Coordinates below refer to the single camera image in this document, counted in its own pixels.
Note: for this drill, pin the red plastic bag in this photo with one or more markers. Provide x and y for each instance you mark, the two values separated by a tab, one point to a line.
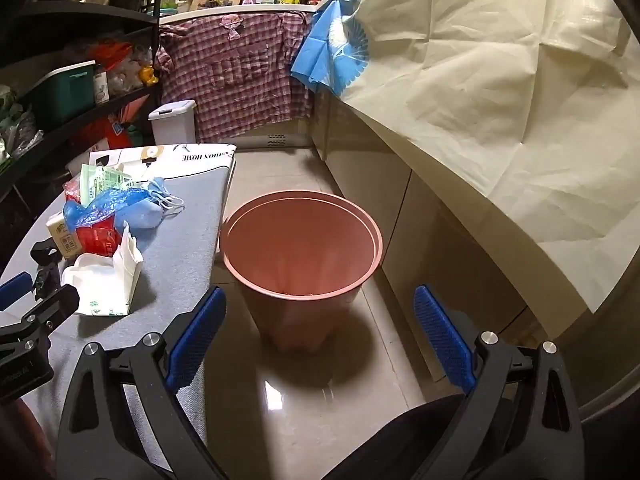
110	54

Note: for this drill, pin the beige kitchen cabinet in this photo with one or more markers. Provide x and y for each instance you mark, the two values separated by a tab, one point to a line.
380	180

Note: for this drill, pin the blue face mask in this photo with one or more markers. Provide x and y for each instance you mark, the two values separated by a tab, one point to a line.
147	207

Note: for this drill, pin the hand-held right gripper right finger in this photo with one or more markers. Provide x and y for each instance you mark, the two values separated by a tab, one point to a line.
445	340

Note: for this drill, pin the blue plastic bag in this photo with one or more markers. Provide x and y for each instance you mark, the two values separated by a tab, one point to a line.
95	207

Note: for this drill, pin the cream cloth sheet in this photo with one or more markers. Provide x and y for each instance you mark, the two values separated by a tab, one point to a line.
500	110

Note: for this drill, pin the clear plastic bags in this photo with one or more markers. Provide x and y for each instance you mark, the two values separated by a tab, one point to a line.
17	130

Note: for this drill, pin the small white lidded bin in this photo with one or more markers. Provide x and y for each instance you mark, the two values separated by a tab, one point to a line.
172	122

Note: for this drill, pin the blue printed cloth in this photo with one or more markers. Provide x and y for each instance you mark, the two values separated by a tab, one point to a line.
335	45

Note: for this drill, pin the red plaid shirt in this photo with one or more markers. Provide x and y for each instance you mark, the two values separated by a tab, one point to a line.
240	80

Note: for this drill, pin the person's left forearm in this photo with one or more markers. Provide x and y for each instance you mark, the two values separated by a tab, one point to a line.
20	440

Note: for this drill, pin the red wrapper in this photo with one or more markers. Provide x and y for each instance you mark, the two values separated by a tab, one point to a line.
97	240

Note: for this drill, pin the grey printed table cover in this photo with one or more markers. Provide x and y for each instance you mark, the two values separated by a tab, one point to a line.
170	260

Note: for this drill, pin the black shelf rack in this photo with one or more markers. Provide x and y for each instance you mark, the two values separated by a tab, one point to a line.
75	15

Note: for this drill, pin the green storage box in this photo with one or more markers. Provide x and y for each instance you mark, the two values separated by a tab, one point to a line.
62	92

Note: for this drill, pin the white labelled jar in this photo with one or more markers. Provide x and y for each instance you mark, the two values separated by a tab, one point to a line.
101	87

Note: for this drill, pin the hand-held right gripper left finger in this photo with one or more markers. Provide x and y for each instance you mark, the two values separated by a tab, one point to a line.
197	335

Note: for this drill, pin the yellow toy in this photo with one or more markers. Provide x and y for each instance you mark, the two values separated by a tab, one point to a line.
146	74

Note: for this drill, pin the pink plastic bucket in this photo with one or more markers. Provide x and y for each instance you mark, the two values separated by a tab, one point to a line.
295	260

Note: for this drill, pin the person's dark clothing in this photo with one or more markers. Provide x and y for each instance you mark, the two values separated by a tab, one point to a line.
400	440

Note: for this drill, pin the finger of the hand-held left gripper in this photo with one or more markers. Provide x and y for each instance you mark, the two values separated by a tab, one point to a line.
44	260
15	290

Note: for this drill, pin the beige tissue pack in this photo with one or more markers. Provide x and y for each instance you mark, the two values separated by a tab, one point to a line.
64	237

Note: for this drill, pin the green printed packet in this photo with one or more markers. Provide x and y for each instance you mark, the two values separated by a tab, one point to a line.
102	180

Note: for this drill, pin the orange red box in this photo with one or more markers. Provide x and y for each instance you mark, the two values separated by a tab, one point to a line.
107	127

